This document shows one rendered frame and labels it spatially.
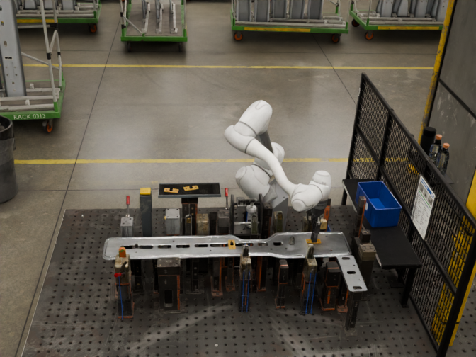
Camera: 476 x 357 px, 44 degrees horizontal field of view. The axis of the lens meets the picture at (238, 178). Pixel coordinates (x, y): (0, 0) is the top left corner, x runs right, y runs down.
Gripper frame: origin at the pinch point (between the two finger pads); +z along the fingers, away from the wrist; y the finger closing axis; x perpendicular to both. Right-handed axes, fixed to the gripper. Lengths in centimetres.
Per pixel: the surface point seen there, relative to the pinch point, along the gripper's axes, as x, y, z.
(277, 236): -19.9, -6.5, 4.9
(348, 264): 15.6, 19.7, 5.1
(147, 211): -95, -30, 2
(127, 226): -105, -12, 0
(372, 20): 252, -704, 70
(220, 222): -52, -16, 1
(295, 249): -11.6, 5.7, 5.0
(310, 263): -6.8, 23.8, 0.7
